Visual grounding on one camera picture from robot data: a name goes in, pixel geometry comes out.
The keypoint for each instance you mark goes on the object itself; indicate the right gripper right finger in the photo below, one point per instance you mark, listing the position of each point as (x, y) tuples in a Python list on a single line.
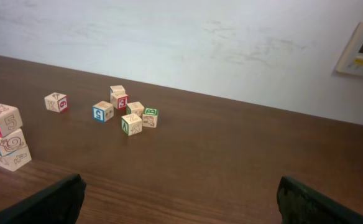
[(300, 204)]

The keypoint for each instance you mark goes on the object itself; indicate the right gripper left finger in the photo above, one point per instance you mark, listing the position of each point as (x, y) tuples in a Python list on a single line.
[(59, 203)]

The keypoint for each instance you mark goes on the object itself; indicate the wooden block blue side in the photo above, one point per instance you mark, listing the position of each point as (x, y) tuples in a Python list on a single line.
[(119, 89), (16, 159)]

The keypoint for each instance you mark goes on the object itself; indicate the wooden block red U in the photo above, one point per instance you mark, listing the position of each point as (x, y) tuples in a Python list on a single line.
[(12, 142)]

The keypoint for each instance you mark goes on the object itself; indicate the wooden block shell drawing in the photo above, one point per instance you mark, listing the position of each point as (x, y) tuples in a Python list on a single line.
[(10, 119)]

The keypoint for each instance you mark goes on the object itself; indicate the wooden block blue front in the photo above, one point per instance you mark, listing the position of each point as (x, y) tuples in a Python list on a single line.
[(103, 111)]

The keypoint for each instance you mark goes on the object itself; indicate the lone wooden block red drawing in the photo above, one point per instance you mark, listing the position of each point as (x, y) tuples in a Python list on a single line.
[(56, 102)]

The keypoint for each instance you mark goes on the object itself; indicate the wooden block teal letter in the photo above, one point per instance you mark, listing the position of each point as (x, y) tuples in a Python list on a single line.
[(131, 124)]

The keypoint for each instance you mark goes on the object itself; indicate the wooden block red letter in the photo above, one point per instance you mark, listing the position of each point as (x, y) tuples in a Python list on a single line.
[(119, 100)]

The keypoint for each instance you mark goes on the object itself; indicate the wooden block green side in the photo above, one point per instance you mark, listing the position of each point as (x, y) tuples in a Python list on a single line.
[(135, 108)]

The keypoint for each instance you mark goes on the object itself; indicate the green letter B block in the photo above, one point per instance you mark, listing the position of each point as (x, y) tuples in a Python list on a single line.
[(150, 117)]

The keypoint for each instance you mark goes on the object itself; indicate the wooden block blue side top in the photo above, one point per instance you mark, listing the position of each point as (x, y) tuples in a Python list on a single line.
[(119, 89)]

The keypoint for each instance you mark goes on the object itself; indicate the beige wall control panel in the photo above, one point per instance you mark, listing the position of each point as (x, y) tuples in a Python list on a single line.
[(360, 51)]

